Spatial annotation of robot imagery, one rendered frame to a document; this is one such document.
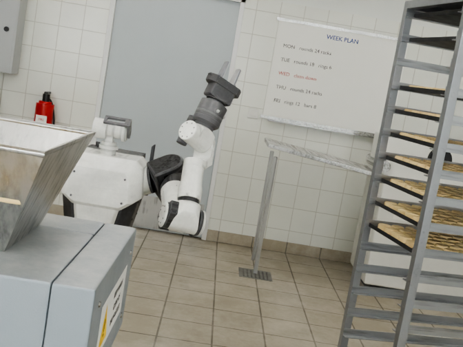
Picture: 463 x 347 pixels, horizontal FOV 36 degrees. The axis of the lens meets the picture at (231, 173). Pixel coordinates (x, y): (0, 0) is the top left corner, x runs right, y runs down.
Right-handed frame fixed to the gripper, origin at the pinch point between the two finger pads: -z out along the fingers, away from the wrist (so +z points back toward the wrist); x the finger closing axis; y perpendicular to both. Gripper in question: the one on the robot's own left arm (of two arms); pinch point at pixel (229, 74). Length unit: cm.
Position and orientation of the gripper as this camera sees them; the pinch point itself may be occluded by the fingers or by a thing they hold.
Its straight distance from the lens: 228.9
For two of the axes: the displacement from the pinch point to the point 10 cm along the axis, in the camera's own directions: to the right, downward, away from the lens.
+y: -5.1, -0.7, 8.6
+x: -7.5, -4.5, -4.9
